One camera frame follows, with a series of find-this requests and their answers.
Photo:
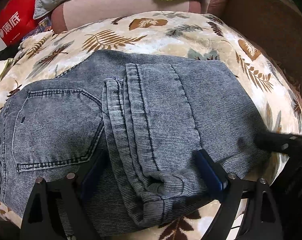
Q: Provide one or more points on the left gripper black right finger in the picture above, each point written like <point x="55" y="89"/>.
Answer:
<point x="260" y="216"/>

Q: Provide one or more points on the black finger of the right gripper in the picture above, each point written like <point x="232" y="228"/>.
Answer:
<point x="289" y="144"/>

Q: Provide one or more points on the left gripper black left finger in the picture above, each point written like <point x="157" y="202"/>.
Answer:
<point x="41" y="219"/>

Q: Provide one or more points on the grey denim pants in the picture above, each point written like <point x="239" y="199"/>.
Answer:
<point x="151" y="113"/>

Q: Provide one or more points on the cream leaf-print blanket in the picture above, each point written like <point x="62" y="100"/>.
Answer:
<point x="196" y="36"/>

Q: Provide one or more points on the brown cardboard box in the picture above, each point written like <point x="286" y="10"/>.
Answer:
<point x="273" y="26"/>

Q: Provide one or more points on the red and white bag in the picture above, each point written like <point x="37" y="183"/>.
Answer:
<point x="16" y="21"/>

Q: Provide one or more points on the pink and maroon bolster pillow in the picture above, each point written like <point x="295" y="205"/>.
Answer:
<point x="75" y="13"/>

